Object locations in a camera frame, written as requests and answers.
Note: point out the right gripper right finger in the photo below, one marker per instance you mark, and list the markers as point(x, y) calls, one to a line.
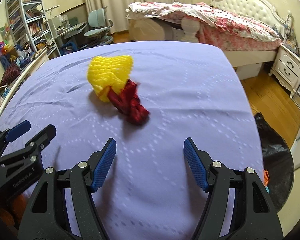
point(238, 205)

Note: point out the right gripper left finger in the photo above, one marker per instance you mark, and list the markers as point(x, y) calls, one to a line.
point(46, 215)

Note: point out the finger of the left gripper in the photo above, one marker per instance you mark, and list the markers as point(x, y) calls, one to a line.
point(40, 140)
point(11, 134)

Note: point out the red foam fruit net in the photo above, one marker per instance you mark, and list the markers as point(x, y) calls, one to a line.
point(265, 178)

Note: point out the dark red wrapper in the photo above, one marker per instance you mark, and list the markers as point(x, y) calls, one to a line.
point(127, 102)

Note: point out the yellow foam fruit net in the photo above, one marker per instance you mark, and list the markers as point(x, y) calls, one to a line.
point(105, 73)

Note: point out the black trash bag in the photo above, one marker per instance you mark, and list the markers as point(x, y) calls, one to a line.
point(277, 160)

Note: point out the grey study desk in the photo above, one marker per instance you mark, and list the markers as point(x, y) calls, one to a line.
point(69, 34)

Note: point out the purple bed sheet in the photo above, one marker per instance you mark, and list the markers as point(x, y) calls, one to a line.
point(190, 90)

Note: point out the white bookshelf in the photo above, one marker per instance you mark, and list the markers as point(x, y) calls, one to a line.
point(29, 26)

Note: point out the light blue desk chair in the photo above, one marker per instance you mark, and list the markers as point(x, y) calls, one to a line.
point(99, 33)

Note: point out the white nightstand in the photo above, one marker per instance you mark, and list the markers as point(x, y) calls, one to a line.
point(286, 69)

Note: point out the pink floral duvet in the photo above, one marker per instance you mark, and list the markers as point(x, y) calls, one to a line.
point(225, 30)

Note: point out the white tufted bed frame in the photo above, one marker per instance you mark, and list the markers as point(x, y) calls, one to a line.
point(153, 29)

